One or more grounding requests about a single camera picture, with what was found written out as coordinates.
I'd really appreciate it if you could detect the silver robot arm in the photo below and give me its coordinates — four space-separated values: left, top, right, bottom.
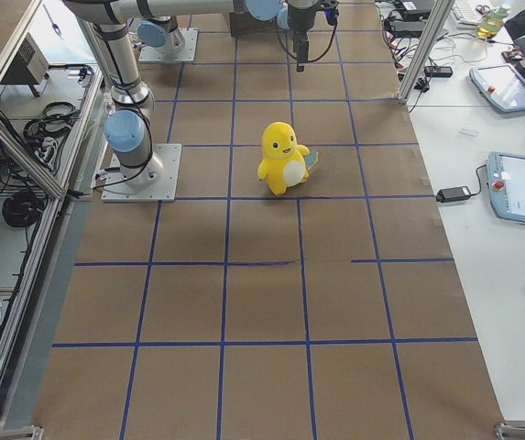
64 1 339 190
137 1 287 57

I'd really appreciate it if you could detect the yellow plush dinosaur toy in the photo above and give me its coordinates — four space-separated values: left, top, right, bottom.
257 122 319 196

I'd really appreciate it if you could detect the black power adapter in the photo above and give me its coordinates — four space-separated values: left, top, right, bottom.
435 186 473 204

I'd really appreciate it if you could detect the blue teach pendant near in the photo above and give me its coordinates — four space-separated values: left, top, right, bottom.
487 151 525 224

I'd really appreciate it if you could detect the blue teach pendant far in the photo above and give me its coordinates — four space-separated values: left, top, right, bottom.
469 64 525 113

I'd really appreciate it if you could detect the yellow liquid bottle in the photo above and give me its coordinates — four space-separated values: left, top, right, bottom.
476 4 510 40

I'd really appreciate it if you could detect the blue teach pendant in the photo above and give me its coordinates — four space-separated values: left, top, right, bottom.
469 64 525 113
487 151 525 224

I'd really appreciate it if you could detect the grey electronics box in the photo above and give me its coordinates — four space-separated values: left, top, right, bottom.
0 33 49 97

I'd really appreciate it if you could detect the aluminium frame post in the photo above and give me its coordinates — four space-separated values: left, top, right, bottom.
397 0 454 104

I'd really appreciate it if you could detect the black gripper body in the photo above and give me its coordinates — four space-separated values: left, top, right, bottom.
287 0 339 39

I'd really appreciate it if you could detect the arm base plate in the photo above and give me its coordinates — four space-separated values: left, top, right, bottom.
137 22 198 64
101 143 181 203

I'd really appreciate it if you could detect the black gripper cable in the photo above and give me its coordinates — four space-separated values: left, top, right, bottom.
275 17 340 63

